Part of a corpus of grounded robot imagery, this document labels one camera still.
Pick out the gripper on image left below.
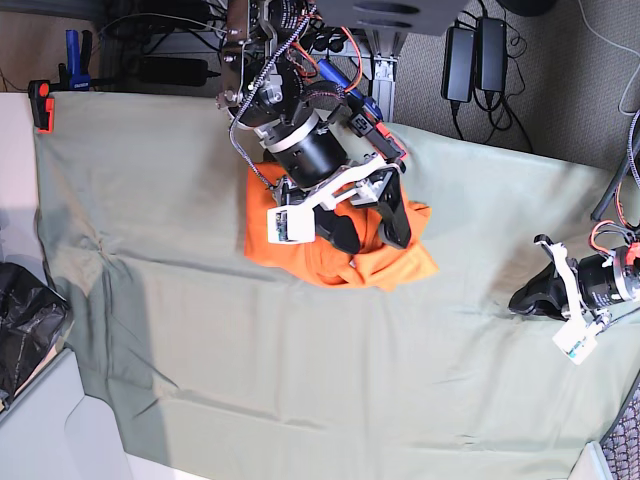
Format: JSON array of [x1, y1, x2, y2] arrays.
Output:
[[259, 112, 411, 254]]

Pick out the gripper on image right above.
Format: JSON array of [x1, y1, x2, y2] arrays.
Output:
[[508, 242, 639, 320]]

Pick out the orange T-shirt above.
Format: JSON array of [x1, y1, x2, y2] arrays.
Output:
[[244, 173, 438, 291]]

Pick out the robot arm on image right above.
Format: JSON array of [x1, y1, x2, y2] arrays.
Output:
[[508, 113, 639, 324]]

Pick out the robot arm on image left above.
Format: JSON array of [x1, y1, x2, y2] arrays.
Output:
[[220, 1, 411, 254]]

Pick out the blue clamp on table centre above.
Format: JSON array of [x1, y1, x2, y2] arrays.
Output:
[[318, 59, 407, 172]]

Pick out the black power adapter pair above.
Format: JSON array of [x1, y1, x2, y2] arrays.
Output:
[[441, 16, 508, 103]]

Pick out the green table cloth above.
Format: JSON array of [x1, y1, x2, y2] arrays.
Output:
[[35, 93, 639, 479]]

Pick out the black power brick left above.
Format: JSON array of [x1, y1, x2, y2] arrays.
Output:
[[138, 57, 209, 87]]

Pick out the blue clamp at table corner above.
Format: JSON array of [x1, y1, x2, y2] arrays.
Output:
[[27, 30, 117, 134]]

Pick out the black plastic bag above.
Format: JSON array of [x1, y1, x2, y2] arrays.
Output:
[[1, 262, 69, 409]]

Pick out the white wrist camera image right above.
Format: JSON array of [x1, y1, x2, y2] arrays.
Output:
[[552, 322, 597, 365]]

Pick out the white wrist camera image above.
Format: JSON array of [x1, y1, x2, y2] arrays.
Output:
[[266, 204, 316, 244], [552, 322, 597, 365]]

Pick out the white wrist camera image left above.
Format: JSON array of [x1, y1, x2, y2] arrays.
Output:
[[266, 204, 316, 244]]

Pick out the aluminium frame post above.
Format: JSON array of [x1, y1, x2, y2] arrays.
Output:
[[356, 28, 407, 122]]

